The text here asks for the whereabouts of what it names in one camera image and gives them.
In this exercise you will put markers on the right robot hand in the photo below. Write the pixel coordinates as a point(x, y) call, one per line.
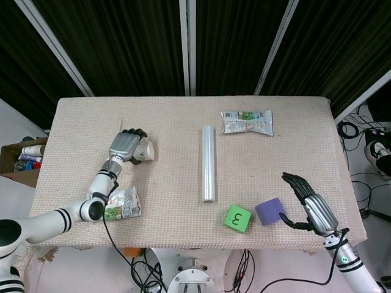
point(314, 207)

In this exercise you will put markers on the cardboard box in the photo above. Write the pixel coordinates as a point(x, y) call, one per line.
point(15, 171)

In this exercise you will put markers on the beige woven tablecloth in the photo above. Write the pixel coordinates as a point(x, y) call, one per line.
point(195, 122)

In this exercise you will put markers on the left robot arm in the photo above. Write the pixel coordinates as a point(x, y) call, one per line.
point(61, 213)

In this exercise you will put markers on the crumpled green snack packet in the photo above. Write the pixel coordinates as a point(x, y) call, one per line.
point(125, 204)

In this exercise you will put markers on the white bottle in box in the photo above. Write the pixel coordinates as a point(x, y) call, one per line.
point(33, 149)

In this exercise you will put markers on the orange block under table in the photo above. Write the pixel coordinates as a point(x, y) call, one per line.
point(132, 252)

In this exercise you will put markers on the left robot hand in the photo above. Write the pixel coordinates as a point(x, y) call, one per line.
point(125, 146)

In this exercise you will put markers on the robot base column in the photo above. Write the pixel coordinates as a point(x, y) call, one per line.
point(191, 274)

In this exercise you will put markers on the white paper cup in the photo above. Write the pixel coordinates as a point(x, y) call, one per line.
point(146, 151)

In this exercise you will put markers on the white and black sneaker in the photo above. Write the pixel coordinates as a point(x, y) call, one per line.
point(378, 157)

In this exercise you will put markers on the purple foam block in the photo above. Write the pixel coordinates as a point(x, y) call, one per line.
point(270, 211)

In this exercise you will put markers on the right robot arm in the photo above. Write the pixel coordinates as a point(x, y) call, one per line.
point(348, 262)

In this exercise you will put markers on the flat printed snack packet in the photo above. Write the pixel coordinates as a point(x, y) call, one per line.
point(247, 122)

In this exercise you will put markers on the clear plastic film roll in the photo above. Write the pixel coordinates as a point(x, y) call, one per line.
point(209, 164)

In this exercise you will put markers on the green cube with number three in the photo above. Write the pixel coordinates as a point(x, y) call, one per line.
point(237, 218)

